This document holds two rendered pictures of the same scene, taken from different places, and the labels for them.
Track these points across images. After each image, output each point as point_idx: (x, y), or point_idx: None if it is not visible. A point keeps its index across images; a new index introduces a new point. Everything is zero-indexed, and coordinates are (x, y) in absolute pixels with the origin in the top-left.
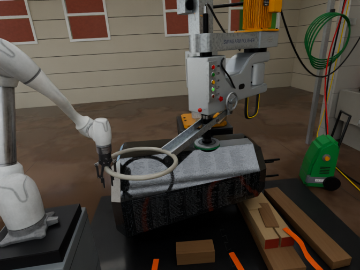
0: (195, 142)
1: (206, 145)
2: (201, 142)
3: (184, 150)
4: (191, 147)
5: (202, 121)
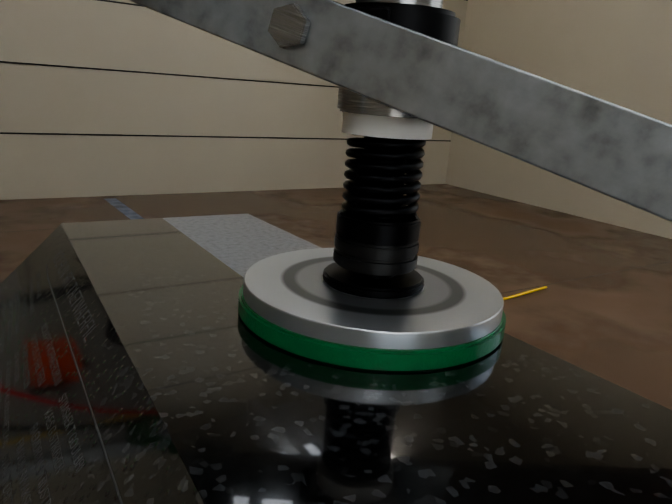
0: (434, 324)
1: (453, 279)
2: (417, 299)
3: (656, 409)
4: (506, 378)
5: (456, 36)
